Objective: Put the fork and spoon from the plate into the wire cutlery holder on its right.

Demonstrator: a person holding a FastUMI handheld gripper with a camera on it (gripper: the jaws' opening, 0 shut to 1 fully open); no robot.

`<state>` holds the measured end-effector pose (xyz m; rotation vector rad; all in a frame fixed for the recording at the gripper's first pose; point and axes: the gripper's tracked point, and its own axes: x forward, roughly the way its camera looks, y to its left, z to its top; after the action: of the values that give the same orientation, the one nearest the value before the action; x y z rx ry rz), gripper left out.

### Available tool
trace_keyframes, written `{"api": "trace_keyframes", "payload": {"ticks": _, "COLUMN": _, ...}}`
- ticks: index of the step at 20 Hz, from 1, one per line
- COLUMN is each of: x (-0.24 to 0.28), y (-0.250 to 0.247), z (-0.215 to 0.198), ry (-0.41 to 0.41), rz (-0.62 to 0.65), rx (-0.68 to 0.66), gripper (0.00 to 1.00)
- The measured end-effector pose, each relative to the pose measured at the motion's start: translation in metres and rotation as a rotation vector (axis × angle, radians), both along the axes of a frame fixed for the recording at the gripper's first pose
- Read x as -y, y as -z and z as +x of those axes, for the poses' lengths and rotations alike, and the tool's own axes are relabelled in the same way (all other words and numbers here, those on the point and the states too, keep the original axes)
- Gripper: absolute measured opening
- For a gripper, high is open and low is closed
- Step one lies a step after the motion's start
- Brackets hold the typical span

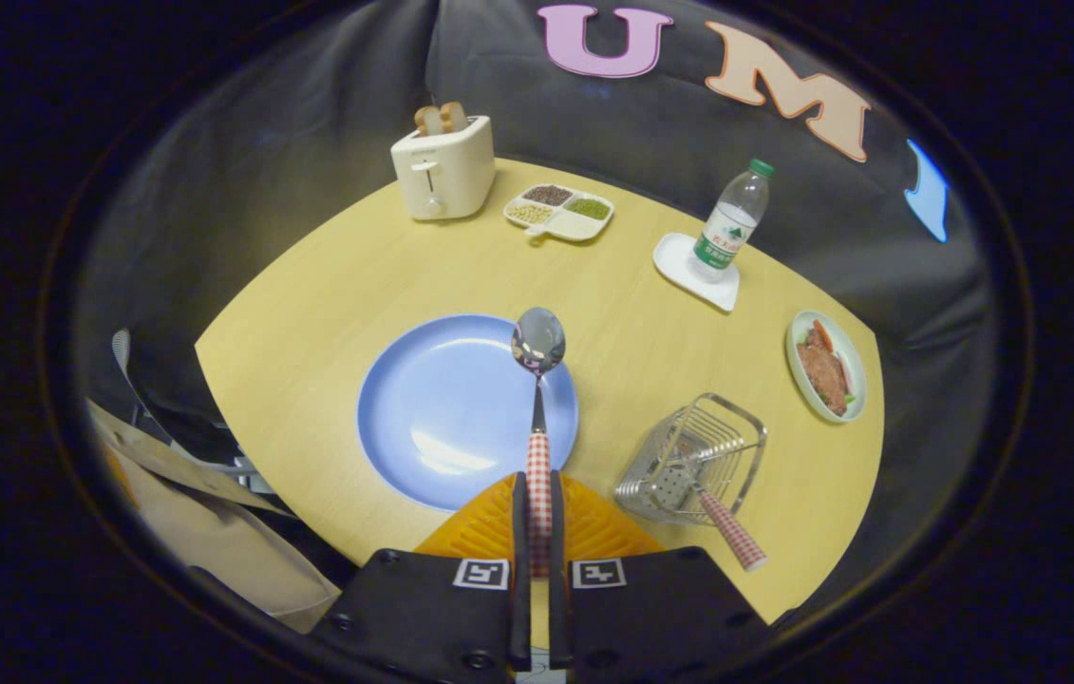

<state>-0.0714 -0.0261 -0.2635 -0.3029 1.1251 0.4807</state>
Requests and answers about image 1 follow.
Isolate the cream toaster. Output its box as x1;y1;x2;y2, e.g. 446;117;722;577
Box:
390;116;497;221

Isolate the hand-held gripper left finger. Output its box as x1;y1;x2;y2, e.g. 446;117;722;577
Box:
309;472;534;681

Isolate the brown meat piece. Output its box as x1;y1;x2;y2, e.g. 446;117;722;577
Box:
796;328;849;416

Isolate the metal wire cutlery holder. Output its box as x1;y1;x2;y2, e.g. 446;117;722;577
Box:
613;392;768;526

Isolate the metal utensil checkered handle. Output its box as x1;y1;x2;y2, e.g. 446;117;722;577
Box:
655;432;769;572

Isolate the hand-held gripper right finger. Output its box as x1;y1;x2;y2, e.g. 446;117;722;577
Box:
548;472;771;681

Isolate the white coaster tray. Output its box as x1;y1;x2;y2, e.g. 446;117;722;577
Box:
652;232;742;314

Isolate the blue round plate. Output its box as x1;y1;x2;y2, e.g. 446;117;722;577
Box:
357;314;580;512

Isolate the brown cardboard box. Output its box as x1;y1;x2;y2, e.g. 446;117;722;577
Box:
85;399;343;635

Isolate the metal spoon checkered handle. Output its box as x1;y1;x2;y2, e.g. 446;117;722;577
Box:
511;307;567;580

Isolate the clear water bottle green cap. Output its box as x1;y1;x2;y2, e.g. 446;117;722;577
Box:
688;159;775;284

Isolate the white divided dish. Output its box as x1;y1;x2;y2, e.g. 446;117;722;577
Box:
503;183;615;244

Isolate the black backdrop cloth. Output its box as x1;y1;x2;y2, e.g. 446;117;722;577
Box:
71;0;998;618

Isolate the white plate with food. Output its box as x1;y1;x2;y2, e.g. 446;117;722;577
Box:
785;310;868;424

